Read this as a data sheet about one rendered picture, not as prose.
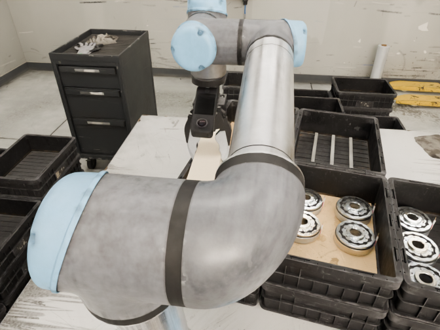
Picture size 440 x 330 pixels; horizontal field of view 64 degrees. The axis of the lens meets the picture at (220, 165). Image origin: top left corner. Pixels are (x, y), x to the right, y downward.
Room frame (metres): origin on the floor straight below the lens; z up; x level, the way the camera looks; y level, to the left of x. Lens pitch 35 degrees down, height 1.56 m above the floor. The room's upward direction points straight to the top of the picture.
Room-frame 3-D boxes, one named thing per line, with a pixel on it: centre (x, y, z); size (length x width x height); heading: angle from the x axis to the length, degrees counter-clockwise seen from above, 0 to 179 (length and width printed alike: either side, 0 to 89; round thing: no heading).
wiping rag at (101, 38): (2.53, 0.82, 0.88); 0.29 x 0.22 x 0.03; 173
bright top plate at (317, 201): (0.82, -0.26, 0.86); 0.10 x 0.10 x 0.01
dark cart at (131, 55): (2.41, 0.79, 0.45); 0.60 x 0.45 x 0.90; 173
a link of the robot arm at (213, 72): (0.72, 0.03, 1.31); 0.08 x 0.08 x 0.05
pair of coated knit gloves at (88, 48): (2.30, 0.88, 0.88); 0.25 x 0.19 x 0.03; 173
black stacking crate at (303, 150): (1.08, -0.41, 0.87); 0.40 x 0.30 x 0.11; 163
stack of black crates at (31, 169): (1.47, 0.95, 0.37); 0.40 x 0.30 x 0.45; 173
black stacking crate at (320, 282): (0.69, -0.30, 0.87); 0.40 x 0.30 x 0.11; 163
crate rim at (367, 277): (0.69, -0.30, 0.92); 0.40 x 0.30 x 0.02; 163
